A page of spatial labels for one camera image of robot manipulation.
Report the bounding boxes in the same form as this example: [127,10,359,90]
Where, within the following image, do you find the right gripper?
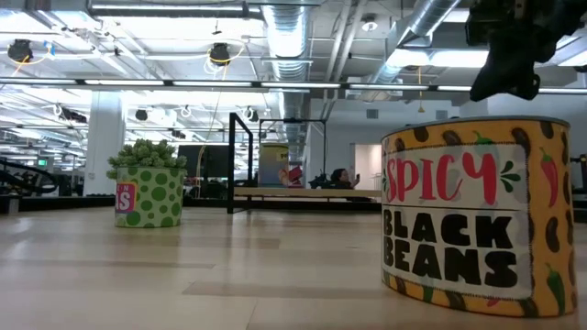
[465,0,559,102]

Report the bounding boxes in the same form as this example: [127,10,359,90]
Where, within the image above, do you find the person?
[327,168,361,190]

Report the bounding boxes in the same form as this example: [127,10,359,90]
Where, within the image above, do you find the long ceiling light strip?
[0,77,587,95]

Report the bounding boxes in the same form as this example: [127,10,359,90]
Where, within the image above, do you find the pale blue peaches can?
[258,142,291,189]

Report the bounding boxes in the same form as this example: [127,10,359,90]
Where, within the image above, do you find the black ceiling lamp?
[6,38,34,64]
[209,42,232,67]

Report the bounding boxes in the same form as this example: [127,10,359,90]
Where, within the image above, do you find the black computer monitor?
[177,144,230,180]

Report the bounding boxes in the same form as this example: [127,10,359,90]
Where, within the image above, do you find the green artificial succulent plant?
[105,138,189,181]

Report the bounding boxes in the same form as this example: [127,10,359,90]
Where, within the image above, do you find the white pillar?
[83,90,126,197]

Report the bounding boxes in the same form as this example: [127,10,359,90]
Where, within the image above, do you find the black railing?
[0,158,61,196]

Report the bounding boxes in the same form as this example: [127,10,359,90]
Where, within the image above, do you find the smooth silver ceiling duct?
[361,0,462,100]

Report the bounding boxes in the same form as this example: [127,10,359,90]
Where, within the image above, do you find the ribbed silver ceiling duct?
[260,0,313,152]

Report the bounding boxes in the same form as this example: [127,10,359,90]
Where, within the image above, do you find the wooden shelf with black frame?
[227,113,382,215]

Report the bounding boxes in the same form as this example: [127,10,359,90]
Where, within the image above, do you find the black table frame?
[0,194,382,215]

